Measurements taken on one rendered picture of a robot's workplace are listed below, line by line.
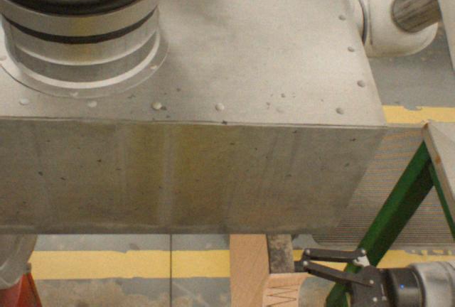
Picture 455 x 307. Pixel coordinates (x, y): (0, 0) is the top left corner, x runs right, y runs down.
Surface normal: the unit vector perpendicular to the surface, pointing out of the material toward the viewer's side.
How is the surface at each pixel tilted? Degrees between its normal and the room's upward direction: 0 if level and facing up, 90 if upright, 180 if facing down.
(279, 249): 11
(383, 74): 0
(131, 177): 90
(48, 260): 0
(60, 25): 90
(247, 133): 90
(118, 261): 0
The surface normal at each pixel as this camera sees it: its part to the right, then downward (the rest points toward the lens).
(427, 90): 0.11, -0.62
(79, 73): 0.15, 0.78
